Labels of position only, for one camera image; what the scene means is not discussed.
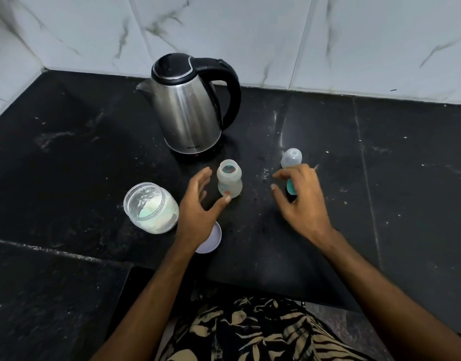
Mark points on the person's right hand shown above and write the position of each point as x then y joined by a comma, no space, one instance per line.
309,210

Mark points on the clear dome bottle cap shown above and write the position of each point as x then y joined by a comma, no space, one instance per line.
291,157

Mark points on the small teal measuring scoop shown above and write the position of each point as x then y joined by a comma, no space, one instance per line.
149,212

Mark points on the glass jar of white powder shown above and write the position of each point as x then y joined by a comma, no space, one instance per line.
162,219

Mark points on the clear baby bottle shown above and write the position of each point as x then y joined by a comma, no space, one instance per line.
230,184

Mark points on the steel electric kettle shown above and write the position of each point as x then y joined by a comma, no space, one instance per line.
185,109

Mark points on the leaf patterned shorts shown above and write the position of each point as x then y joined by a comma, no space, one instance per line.
253,330

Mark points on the person's left forearm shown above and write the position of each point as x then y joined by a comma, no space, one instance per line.
147,308

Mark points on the white jar lid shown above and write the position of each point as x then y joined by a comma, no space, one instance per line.
211,242

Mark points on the person's left hand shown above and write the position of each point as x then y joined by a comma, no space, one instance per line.
194,221

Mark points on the person's right forearm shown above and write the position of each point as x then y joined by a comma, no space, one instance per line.
396,308

